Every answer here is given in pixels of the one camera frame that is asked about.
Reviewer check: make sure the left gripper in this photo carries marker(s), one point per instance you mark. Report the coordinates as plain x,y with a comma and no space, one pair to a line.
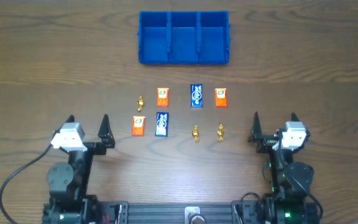
96,148

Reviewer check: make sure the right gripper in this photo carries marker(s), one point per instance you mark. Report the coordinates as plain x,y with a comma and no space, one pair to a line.
267,143

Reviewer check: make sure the orange candy box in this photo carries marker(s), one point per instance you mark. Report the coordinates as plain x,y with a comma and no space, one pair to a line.
138,128
163,99
221,99

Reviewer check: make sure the blue candy pack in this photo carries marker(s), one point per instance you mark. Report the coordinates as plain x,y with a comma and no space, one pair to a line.
162,124
196,96

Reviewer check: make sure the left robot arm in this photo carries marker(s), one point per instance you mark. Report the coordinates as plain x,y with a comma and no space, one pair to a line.
61,179

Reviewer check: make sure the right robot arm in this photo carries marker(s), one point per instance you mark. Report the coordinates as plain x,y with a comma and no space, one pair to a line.
301,177

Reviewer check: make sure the gold wrapped candy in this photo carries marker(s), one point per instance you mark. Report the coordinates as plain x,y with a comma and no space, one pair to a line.
220,132
195,133
140,102

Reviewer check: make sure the blue tray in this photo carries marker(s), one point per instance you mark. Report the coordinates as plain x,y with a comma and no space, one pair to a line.
182,46

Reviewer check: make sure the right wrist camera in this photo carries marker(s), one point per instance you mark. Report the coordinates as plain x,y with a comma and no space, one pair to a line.
294,135

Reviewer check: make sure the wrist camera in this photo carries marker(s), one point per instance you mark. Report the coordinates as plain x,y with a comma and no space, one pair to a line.
68,137
294,135

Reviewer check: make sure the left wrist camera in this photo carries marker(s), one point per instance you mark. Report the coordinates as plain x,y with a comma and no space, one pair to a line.
68,137

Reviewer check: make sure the mounting rail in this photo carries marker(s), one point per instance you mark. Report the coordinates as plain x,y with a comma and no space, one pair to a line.
160,213

